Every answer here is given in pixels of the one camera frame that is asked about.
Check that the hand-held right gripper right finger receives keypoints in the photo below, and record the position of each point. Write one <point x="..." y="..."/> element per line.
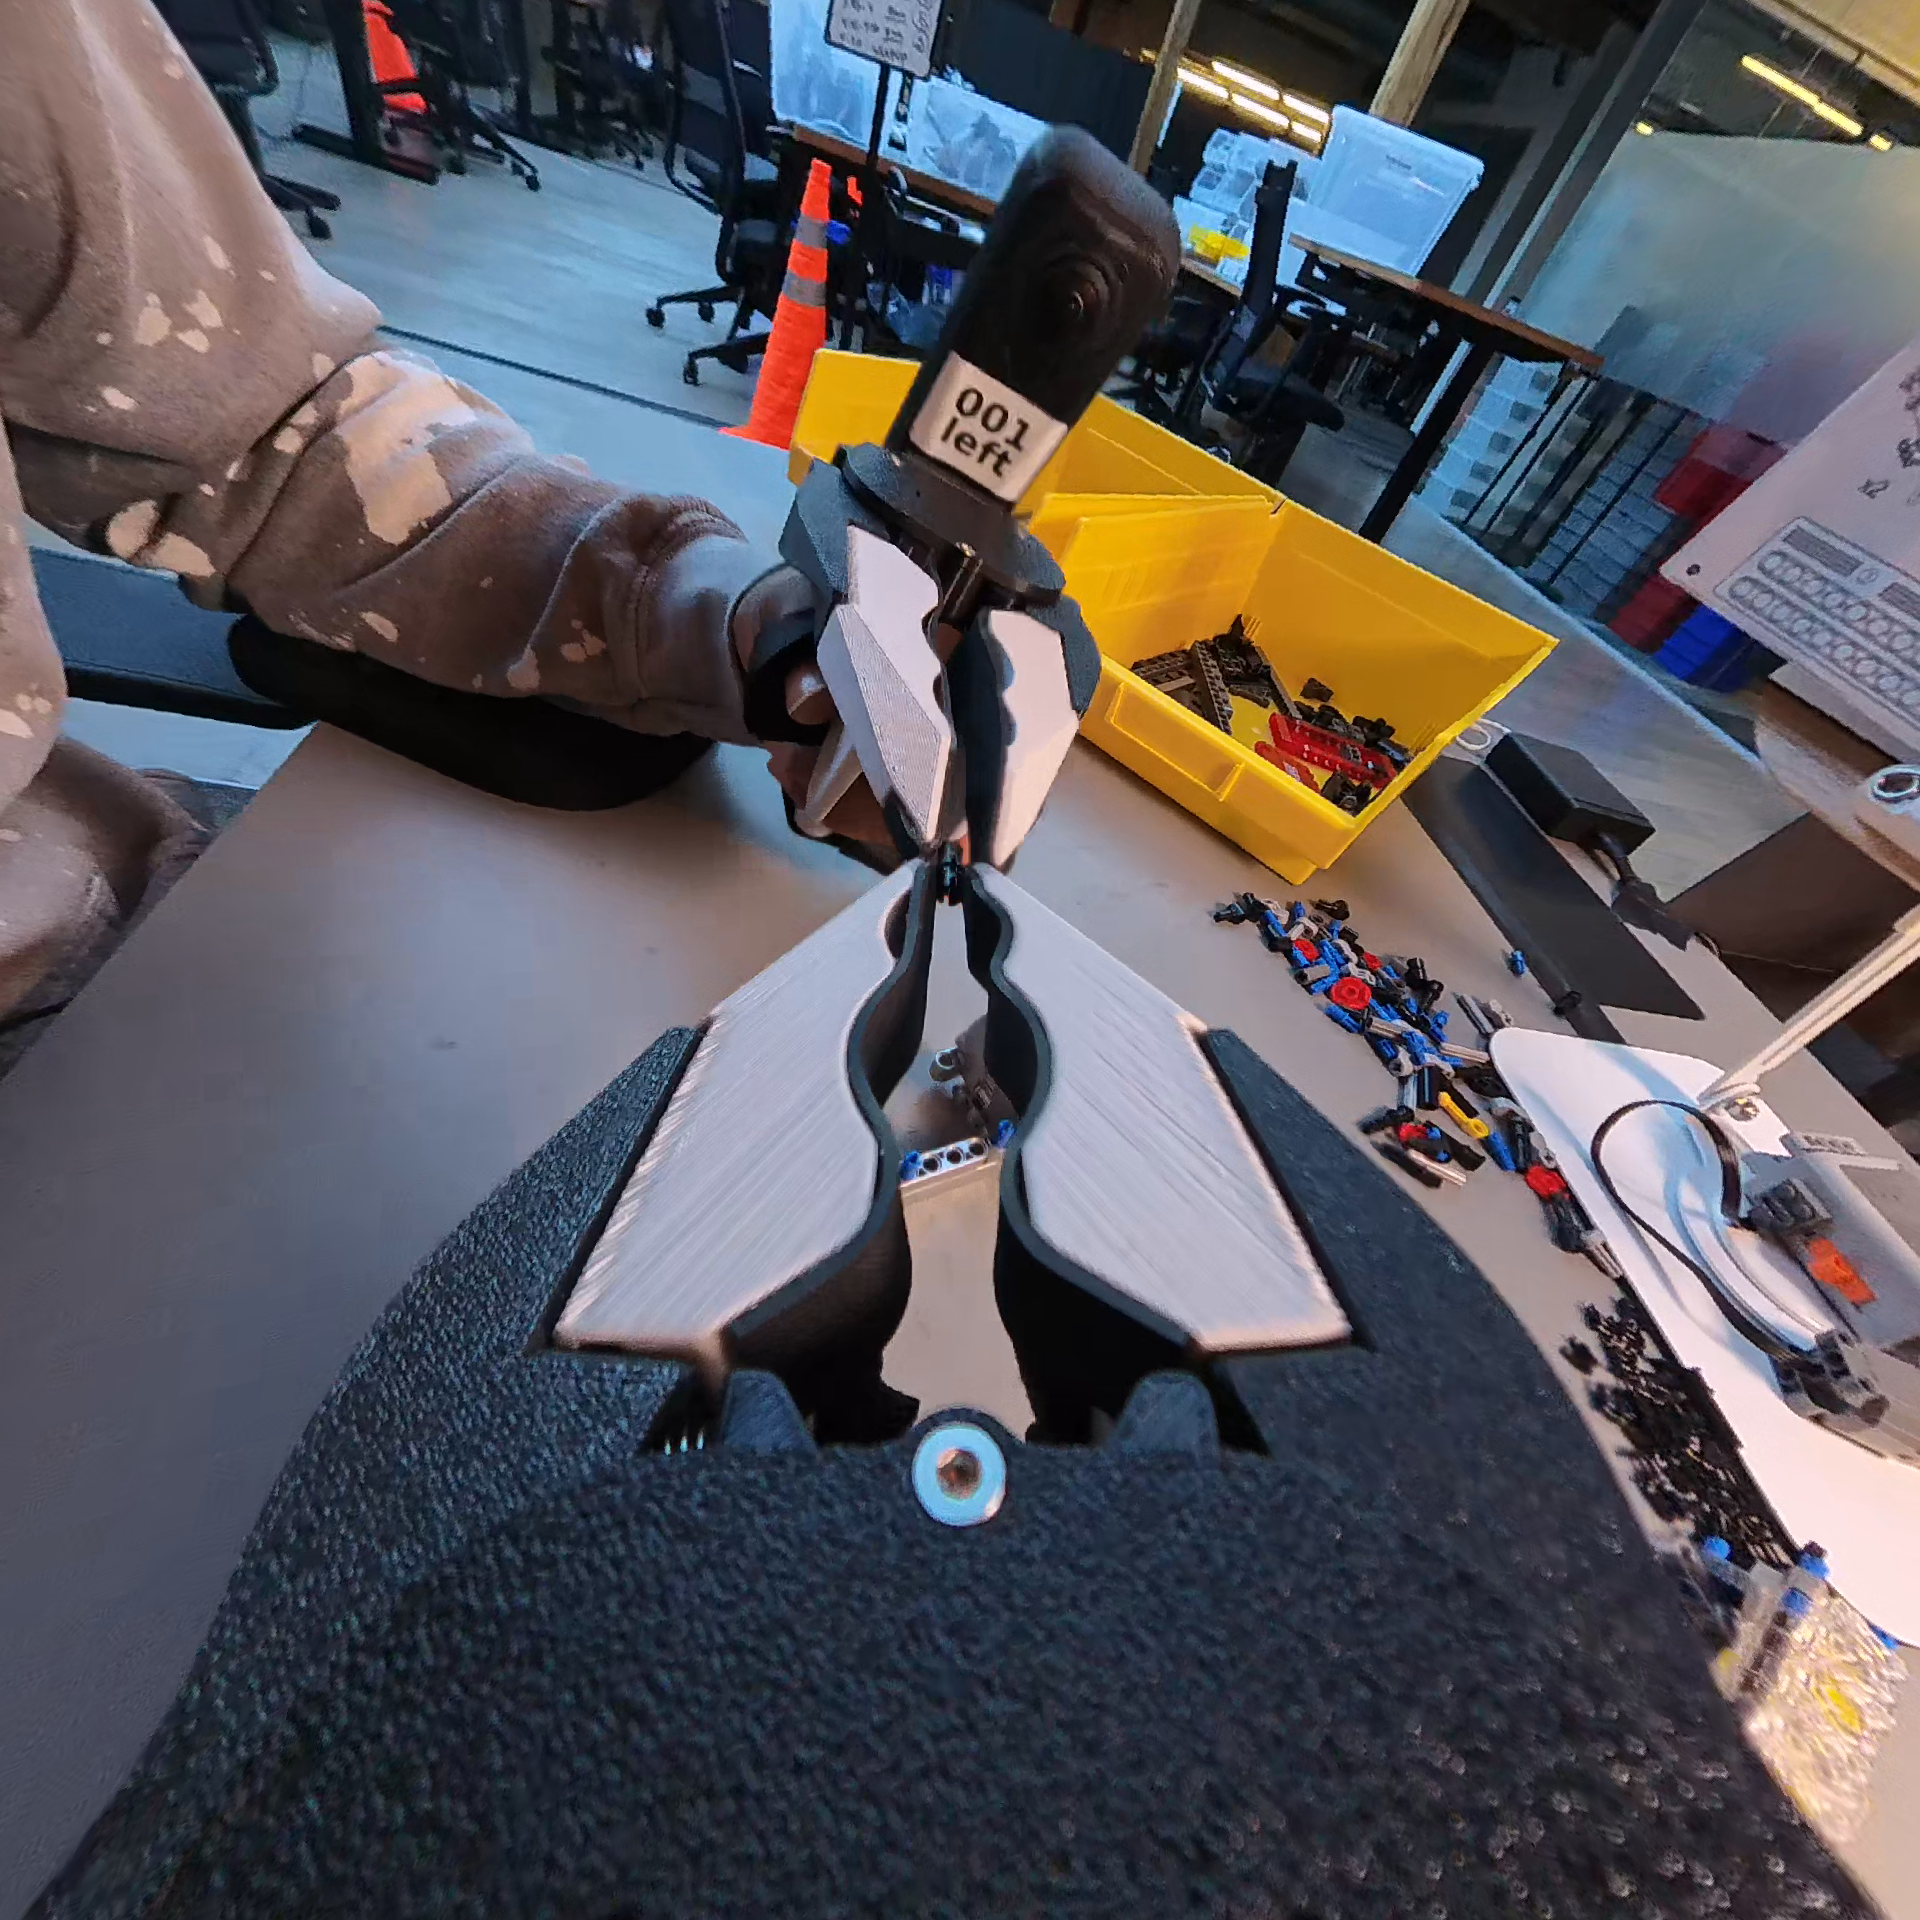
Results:
<point x="1171" y="1185"/>

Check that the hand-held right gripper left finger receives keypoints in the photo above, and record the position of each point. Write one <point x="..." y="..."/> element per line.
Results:
<point x="735" y="1185"/>

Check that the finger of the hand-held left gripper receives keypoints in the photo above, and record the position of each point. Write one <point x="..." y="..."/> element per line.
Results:
<point x="1027" y="721"/>
<point x="892" y="674"/>

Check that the small black pin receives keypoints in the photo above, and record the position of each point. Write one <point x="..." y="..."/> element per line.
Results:
<point x="949" y="874"/>

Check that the silver engine block piece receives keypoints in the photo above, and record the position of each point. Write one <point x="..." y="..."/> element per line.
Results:
<point x="968" y="1089"/>

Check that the instruction booklet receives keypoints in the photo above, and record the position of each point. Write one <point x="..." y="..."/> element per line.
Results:
<point x="1816" y="599"/>

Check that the person's left hand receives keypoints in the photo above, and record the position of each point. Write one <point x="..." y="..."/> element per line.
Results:
<point x="809" y="694"/>

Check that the black office chair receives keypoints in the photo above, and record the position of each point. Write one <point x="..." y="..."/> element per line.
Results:
<point x="735" y="225"/>
<point x="1245" y="329"/>
<point x="254" y="89"/>

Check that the yellow storage bin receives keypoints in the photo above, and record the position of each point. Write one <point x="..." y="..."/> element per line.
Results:
<point x="1350" y="599"/>
<point x="849" y="406"/>

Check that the orange traffic cone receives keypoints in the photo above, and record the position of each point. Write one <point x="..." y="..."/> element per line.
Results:
<point x="796" y="329"/>

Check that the pile of small mixed pieces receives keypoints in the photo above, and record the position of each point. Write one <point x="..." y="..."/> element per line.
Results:
<point x="1395" y="1021"/>

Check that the clear plastic storage box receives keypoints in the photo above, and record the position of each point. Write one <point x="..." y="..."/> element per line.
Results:
<point x="1395" y="188"/>

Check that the wooden top table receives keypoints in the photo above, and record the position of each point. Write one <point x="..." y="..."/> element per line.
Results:
<point x="1440" y="300"/>

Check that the person's black clothing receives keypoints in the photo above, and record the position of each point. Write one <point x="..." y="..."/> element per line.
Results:
<point x="480" y="734"/>

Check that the pile of black pins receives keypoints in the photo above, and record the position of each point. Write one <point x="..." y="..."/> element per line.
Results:
<point x="1680" y="1425"/>

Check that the grey battery box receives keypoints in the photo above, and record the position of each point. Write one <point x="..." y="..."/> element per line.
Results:
<point x="1799" y="1214"/>

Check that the stack of blue and red bins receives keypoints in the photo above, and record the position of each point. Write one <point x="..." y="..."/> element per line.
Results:
<point x="1694" y="570"/>

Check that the grey motor with orange end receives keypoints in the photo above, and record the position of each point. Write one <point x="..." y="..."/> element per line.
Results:
<point x="1853" y="1396"/>

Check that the person's camouflage hoodie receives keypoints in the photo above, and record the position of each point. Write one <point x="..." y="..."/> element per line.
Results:
<point x="76" y="870"/>

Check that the transparent brick assembly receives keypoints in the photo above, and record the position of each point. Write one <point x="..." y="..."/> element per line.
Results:
<point x="1816" y="1681"/>

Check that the wooden post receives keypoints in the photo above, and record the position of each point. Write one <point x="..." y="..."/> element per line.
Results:
<point x="1163" y="84"/>
<point x="1419" y="61"/>

